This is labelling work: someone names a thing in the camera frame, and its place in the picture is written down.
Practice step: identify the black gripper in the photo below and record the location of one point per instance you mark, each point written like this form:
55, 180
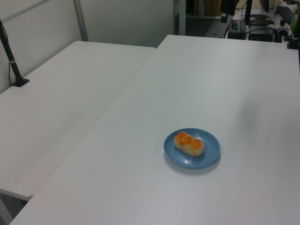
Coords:
227, 6

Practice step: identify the bread with orange topping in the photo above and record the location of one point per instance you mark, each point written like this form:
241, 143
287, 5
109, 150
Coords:
188, 143

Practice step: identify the brown cardboard box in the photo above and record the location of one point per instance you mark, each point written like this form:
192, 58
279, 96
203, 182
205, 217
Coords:
212, 7

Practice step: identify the small black flat box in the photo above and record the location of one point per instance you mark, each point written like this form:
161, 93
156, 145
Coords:
236, 35

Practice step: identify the black monitor stand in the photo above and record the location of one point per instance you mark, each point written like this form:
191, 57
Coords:
248, 11

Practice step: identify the brown flat object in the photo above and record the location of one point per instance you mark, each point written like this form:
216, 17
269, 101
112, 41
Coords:
262, 21

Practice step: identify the black box device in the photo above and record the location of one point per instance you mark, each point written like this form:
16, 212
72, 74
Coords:
260, 34

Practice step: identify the black keyboard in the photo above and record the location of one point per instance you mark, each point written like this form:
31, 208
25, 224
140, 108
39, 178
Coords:
284, 12

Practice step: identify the green bottle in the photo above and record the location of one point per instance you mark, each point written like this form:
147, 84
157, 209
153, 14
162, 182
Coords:
295, 22

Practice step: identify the black table clamp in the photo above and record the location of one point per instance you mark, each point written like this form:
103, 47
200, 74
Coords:
293, 43

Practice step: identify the blue round plate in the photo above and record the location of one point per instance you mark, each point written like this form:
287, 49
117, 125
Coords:
206, 157

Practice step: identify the dark vertical frame post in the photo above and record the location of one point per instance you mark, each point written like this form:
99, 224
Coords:
180, 16

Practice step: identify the grey metal partition post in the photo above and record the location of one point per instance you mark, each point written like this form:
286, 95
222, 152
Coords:
80, 20

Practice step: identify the black camera stand pole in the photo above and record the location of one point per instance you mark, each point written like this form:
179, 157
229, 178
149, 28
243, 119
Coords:
11, 63

